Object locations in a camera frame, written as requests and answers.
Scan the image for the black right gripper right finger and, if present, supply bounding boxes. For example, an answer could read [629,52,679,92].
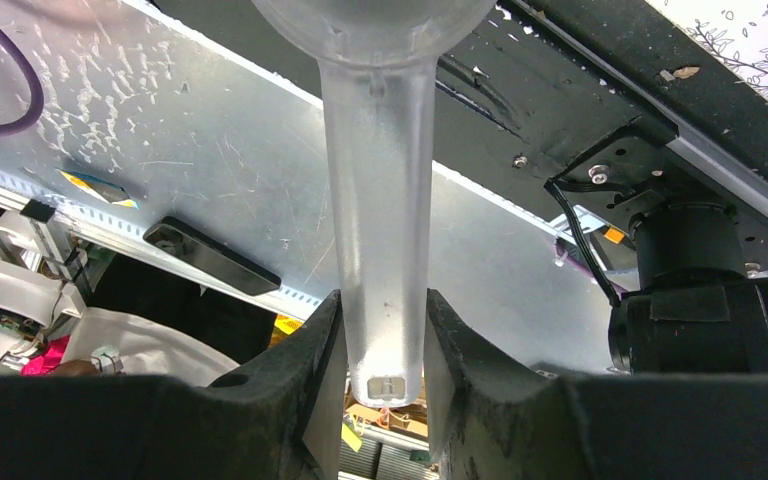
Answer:
[424,290,768,479]

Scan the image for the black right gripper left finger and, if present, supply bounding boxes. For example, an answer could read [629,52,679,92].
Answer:
[0,291,346,479]

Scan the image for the translucent plastic scoop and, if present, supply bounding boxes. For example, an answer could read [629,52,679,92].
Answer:
[257,1,492,408]

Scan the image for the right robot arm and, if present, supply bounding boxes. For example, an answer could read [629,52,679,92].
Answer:
[425,203,768,479]

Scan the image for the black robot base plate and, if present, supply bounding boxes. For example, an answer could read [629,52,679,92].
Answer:
[152,0,768,273]

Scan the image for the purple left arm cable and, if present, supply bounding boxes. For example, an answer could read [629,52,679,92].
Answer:
[0,0,46,138]

